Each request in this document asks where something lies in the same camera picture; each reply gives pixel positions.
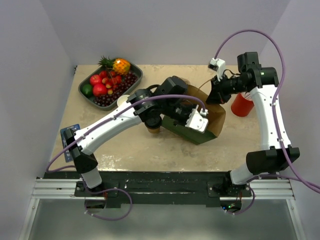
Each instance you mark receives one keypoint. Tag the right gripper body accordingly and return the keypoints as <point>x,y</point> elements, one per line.
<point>225,88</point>

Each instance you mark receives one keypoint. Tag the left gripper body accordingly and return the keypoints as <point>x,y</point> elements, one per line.
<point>181,112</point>

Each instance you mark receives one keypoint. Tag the green paper bag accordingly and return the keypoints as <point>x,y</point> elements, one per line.
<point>216,118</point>

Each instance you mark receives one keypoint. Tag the single brown paper cup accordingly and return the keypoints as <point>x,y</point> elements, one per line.
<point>153,130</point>

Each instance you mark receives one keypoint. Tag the black cup lid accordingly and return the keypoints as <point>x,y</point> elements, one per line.
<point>153,122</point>

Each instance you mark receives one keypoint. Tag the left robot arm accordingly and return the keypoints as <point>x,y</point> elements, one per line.
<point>144,106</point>

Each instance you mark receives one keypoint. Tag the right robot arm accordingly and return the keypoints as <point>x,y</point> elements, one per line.
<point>276,152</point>

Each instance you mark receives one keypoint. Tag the red straw cup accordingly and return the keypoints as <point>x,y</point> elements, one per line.
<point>242,105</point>

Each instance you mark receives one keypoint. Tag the stack of paper cups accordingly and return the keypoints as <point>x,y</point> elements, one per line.
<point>122,101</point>

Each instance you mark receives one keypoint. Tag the purple grapes bunch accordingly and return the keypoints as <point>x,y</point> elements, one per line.
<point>116,87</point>

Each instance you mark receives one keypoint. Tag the grey fruit tray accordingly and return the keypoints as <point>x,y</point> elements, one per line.
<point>109,73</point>

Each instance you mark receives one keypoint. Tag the toy pineapple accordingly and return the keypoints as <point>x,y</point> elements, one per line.
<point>120,65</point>

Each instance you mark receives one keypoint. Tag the red apple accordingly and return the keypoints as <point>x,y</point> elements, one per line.
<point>99,89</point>
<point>95,79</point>

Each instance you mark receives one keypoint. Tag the green lime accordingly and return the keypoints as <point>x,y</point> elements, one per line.
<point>87,90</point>

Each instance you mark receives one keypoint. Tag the blue card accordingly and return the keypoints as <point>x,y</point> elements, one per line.
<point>67,137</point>

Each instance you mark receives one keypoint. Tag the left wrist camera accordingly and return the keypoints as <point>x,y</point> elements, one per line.
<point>198,119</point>

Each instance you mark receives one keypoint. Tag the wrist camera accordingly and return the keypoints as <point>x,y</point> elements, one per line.
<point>219,66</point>
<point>198,119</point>

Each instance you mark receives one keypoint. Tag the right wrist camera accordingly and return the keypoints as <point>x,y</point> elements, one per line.
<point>219,66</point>

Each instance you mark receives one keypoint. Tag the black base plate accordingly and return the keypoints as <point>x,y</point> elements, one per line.
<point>206,188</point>

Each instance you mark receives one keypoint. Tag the aluminium rail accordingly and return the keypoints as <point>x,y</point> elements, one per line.
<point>266,189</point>

